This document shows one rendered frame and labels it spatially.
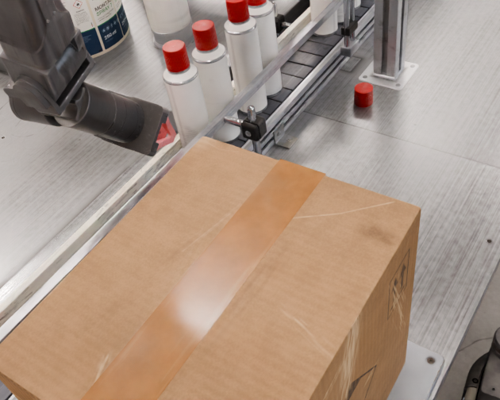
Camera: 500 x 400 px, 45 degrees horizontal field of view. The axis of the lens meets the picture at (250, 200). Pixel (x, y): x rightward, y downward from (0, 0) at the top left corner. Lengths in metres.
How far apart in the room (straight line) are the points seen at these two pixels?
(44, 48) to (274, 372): 0.38
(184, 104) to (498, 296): 1.25
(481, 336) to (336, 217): 1.31
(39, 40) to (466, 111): 0.74
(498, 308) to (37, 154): 1.31
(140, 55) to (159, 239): 0.77
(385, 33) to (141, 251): 0.74
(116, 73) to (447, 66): 0.64
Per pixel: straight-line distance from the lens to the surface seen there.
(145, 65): 1.24
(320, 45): 1.21
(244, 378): 0.45
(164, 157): 0.96
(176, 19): 1.24
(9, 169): 1.19
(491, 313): 1.86
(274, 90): 1.08
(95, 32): 1.29
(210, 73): 0.91
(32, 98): 0.69
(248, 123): 0.88
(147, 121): 0.79
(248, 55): 0.98
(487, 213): 0.95
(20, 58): 0.67
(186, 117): 0.91
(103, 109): 0.74
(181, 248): 0.53
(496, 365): 1.44
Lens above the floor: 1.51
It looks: 45 degrees down
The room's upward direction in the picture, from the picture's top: 11 degrees counter-clockwise
